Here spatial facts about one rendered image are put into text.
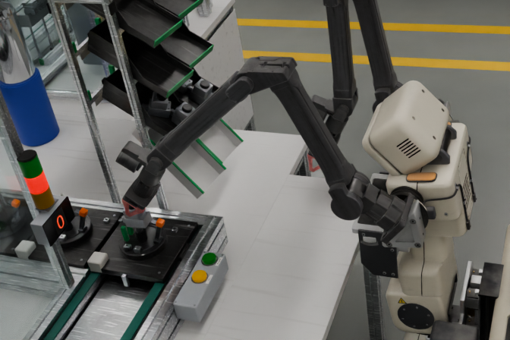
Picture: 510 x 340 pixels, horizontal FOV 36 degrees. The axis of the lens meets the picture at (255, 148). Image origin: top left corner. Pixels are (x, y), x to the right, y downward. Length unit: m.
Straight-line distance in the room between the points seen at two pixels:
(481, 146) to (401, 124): 2.29
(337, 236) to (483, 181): 1.68
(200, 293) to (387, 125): 0.67
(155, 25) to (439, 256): 1.00
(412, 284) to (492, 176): 1.82
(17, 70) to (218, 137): 0.83
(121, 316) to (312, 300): 0.52
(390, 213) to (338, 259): 0.45
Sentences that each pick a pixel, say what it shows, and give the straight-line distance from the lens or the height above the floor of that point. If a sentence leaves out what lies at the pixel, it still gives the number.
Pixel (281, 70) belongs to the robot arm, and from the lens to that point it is 1.76.
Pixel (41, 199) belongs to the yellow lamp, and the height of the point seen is 1.29.
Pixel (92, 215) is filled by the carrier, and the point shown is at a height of 0.97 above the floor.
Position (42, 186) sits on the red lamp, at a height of 1.33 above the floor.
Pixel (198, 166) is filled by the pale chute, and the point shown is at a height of 1.04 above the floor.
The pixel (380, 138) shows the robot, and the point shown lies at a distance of 1.95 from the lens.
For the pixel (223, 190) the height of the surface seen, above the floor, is 0.86.
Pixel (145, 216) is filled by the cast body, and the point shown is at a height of 1.08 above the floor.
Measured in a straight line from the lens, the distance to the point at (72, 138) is 3.12.
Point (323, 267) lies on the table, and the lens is 2.30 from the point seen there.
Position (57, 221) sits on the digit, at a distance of 2.11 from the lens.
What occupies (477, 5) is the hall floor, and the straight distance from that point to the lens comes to 5.59.
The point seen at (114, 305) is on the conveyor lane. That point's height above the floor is 0.92.
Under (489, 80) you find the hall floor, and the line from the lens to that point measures 4.73.
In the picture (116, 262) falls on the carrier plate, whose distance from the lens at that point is 2.30.
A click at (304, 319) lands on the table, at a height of 0.86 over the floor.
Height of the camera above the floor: 2.45
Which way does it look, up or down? 35 degrees down
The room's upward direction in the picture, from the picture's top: 10 degrees counter-clockwise
